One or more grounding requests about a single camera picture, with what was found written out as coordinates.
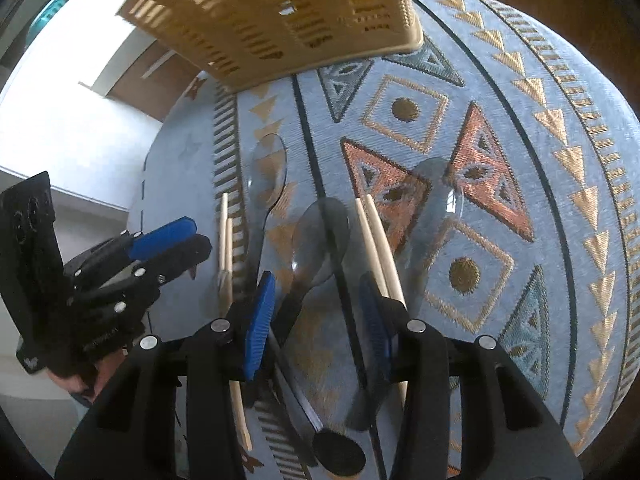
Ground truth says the black plastic spoon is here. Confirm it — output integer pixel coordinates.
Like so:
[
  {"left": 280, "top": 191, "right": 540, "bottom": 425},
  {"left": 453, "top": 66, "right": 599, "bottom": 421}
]
[{"left": 268, "top": 330, "right": 367, "bottom": 477}]

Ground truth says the person left hand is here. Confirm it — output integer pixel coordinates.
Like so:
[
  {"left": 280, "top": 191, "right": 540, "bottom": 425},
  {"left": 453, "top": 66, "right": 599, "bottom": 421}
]
[{"left": 46, "top": 349, "right": 127, "bottom": 405}]

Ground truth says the patterned blue table cloth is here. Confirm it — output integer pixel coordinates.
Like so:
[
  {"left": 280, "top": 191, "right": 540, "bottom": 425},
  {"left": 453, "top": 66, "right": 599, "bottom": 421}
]
[{"left": 128, "top": 0, "right": 639, "bottom": 460}]

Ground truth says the yellow plastic utensil basket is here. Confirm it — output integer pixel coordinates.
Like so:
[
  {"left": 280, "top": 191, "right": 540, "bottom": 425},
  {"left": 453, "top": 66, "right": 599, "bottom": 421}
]
[{"left": 118, "top": 0, "right": 423, "bottom": 91}]

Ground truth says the teal plastic basket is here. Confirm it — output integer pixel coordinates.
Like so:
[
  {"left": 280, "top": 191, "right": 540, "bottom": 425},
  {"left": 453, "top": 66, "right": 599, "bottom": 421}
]
[{"left": 25, "top": 0, "right": 66, "bottom": 48}]

